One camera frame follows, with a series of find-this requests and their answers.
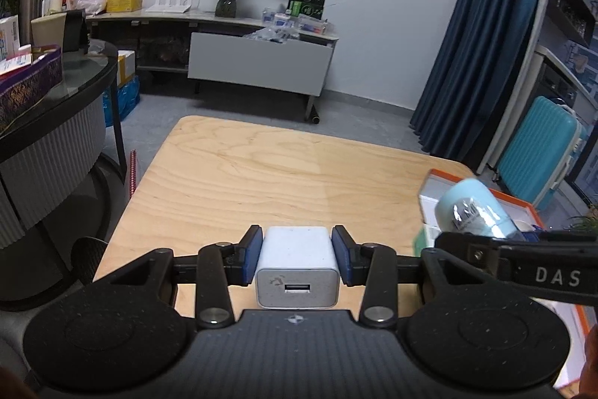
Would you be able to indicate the teal hard-shell suitcase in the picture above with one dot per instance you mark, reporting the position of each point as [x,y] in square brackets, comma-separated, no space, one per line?
[541,152]

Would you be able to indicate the white tv console cabinet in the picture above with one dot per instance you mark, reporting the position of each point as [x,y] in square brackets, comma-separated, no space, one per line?
[226,50]

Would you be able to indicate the teal white carton box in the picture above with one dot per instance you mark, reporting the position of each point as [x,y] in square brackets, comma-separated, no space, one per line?
[425,239]

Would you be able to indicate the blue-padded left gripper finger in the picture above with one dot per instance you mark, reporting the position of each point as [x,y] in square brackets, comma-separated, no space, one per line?
[220,266]

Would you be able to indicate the white yellow-taped carton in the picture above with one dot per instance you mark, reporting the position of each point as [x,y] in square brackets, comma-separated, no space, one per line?
[126,66]

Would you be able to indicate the white usb charger cube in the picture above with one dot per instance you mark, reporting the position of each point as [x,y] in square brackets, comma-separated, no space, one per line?
[297,269]

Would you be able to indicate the floor potted grass plant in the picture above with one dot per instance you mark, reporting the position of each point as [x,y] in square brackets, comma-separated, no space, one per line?
[587,224]

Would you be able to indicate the orange-edged white tray box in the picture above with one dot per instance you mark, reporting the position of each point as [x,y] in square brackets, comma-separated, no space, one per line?
[576,317]

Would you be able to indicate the round black side table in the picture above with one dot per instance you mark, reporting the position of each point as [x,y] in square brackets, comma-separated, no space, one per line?
[45,156]

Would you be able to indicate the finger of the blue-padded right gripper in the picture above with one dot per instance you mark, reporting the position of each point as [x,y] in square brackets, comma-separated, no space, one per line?
[373,266]

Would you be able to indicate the stainless steel thermos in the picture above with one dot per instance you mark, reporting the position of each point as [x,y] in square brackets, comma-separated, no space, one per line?
[28,10]

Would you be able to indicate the dark blue curtain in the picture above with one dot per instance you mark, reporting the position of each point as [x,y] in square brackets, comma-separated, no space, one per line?
[473,78]

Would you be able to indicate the yellow cardboard box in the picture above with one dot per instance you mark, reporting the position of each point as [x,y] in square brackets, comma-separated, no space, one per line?
[123,6]

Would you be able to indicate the black green product box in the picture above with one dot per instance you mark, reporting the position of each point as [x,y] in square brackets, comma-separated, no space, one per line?
[310,8]

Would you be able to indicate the jar with light-blue lid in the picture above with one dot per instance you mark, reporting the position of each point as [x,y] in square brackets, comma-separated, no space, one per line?
[469,207]

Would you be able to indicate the purple patterned gift box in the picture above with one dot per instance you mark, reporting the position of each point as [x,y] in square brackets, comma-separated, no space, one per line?
[27,78]

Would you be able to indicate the clutter of packets on console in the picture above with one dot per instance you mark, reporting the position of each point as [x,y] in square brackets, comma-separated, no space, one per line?
[278,27]

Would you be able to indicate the beige paper cup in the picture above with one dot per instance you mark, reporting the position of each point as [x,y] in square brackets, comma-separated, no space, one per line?
[49,30]

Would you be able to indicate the person's right hand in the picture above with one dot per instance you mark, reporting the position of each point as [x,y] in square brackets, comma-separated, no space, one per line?
[588,386]

